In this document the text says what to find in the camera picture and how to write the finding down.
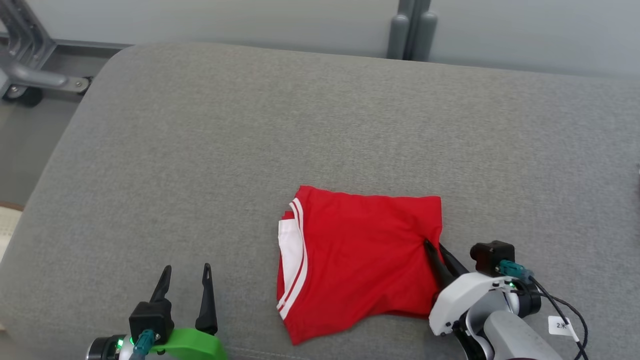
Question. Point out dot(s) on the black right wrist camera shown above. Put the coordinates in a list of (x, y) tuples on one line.
[(492, 255)]

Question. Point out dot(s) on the grey partition post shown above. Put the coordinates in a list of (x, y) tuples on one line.
[(412, 30)]

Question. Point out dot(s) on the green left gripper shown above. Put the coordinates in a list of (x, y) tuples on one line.
[(195, 347)]

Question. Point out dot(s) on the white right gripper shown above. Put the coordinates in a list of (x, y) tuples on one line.
[(465, 295)]

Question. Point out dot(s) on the red Bulls 23 shorts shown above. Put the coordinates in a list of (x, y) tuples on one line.
[(360, 250)]

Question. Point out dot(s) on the grey metal wheeled cart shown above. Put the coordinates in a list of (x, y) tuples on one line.
[(30, 75)]

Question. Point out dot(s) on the beige rug with brown edge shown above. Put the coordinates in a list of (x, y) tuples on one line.
[(7, 230)]

